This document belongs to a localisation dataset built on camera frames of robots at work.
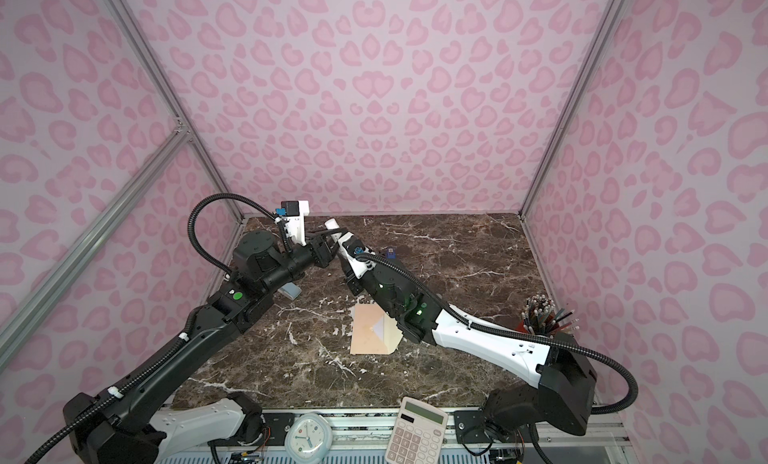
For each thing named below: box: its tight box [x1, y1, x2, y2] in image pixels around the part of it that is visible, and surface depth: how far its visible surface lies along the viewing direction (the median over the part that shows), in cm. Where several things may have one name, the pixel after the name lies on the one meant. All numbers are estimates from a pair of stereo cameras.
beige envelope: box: [350, 303, 403, 355], surface depth 90 cm
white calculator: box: [384, 396, 449, 464], surface depth 72 cm
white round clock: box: [284, 412, 334, 464], surface depth 71 cm
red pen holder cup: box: [515, 294, 580, 337], surface depth 78 cm
